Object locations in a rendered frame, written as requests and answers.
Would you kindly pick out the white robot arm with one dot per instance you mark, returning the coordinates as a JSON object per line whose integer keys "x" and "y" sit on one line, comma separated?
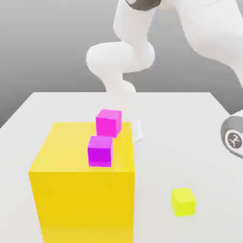
{"x": 132, "y": 38}

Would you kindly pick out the small pink cube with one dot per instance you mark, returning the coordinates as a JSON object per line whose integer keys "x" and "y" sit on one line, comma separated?
{"x": 108, "y": 123}

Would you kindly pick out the small purple cube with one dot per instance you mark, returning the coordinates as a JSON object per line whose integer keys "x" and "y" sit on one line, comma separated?
{"x": 99, "y": 151}

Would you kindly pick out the small lime yellow cube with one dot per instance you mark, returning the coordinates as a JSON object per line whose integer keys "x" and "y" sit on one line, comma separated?
{"x": 183, "y": 203}

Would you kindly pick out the large yellow box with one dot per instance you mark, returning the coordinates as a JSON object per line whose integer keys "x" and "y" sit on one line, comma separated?
{"x": 81, "y": 199}

